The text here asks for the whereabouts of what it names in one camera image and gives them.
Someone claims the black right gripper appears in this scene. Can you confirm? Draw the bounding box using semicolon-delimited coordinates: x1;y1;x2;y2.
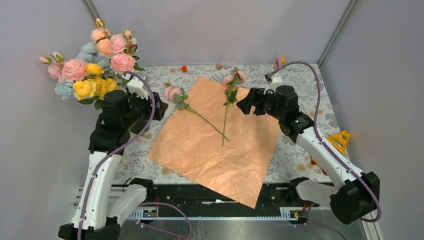
235;87;285;121

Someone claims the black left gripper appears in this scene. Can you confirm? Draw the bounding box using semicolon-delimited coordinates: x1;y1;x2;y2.
122;88;168;128

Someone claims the orange wrapping paper sheet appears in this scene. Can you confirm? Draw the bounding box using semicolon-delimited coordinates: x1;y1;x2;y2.
147;76;280;208

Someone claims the yellow rose stem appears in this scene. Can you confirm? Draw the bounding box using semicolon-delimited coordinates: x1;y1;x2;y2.
73;63;119;101

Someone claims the blue rose stem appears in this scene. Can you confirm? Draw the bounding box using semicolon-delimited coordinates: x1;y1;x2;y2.
74;42;114;79

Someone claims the peach rose stem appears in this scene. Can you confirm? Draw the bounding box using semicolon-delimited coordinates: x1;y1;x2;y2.
90;18;113;57

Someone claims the large pink rose stem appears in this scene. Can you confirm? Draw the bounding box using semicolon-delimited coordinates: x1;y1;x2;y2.
47;52;88;83

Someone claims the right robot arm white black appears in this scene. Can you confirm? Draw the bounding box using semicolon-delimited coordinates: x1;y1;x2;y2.
236;85;381;225

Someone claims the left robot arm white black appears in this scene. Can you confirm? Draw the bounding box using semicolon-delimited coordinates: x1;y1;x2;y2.
58;90;168;240

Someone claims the pink rose stem in vase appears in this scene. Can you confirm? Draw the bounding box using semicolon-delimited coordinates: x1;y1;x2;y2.
39;52;104;105

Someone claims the small red block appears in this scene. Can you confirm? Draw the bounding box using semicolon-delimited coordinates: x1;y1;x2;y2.
181;65;188;73

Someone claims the pink green stacked toy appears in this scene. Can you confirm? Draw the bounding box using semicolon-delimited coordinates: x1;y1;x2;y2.
275;57;286;68

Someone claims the yellow plastic toy piece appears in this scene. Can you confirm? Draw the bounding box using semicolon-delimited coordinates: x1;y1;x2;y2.
310;130;351;176

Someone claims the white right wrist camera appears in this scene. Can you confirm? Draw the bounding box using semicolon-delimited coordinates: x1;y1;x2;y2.
263;73;283;95

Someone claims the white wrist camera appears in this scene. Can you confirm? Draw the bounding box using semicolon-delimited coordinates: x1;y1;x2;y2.
263;73;283;95
122;73;150;100

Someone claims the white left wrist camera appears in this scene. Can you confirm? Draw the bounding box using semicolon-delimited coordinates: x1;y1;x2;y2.
122;73;150;100

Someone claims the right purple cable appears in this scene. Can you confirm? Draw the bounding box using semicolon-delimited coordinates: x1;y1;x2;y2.
268;61;382;240

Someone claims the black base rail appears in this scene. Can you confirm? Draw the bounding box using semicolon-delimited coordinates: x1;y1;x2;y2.
91;177;355;219

